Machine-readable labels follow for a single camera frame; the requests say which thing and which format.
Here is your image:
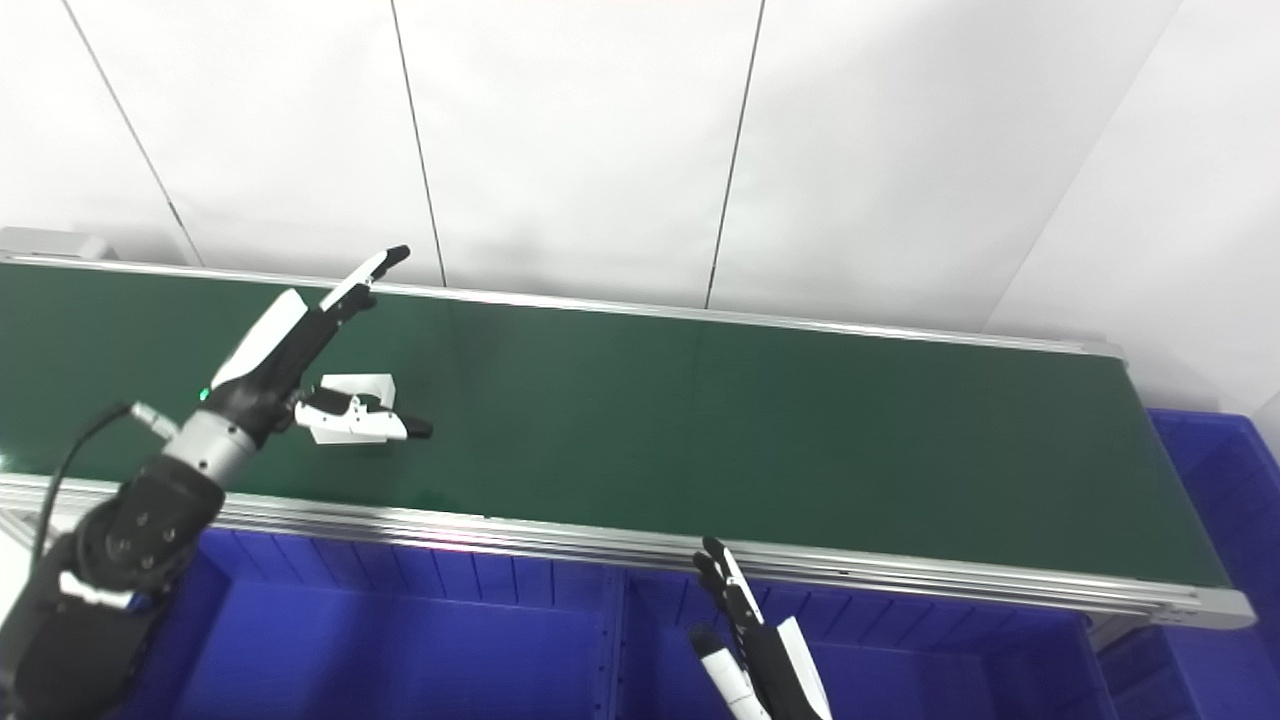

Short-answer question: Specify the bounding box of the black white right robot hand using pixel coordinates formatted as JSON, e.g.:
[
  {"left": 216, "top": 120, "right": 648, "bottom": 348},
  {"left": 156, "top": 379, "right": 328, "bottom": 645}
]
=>
[{"left": 688, "top": 537, "right": 833, "bottom": 720}]

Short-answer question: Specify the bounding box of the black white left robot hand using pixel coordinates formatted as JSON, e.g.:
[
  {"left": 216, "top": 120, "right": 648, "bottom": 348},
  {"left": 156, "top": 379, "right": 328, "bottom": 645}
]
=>
[{"left": 200, "top": 244, "right": 435, "bottom": 447}]

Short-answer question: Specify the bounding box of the white square part round hole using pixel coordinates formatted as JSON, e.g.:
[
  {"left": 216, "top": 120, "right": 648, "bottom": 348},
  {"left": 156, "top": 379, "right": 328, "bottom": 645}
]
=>
[{"left": 308, "top": 373, "right": 398, "bottom": 445}]

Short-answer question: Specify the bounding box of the green conveyor belt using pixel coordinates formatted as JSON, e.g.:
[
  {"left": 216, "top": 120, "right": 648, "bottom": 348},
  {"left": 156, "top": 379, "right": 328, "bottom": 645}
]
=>
[
  {"left": 0, "top": 262, "right": 1229, "bottom": 589},
  {"left": 0, "top": 252, "right": 1257, "bottom": 631}
]

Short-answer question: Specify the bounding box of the blue plastic bin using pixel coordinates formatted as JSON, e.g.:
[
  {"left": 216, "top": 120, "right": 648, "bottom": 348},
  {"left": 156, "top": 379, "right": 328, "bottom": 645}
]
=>
[
  {"left": 600, "top": 568, "right": 1116, "bottom": 720},
  {"left": 1095, "top": 408, "right": 1280, "bottom": 720},
  {"left": 110, "top": 528, "right": 626, "bottom": 720}
]

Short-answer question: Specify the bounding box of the grey conveyor motor box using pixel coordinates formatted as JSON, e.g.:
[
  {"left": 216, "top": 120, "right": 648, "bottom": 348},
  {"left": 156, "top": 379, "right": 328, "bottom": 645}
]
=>
[{"left": 0, "top": 228, "right": 119, "bottom": 263}]

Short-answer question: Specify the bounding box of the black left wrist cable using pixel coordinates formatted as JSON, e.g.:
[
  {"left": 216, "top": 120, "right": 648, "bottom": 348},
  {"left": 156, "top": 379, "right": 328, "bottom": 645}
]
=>
[{"left": 30, "top": 400, "right": 183, "bottom": 571}]

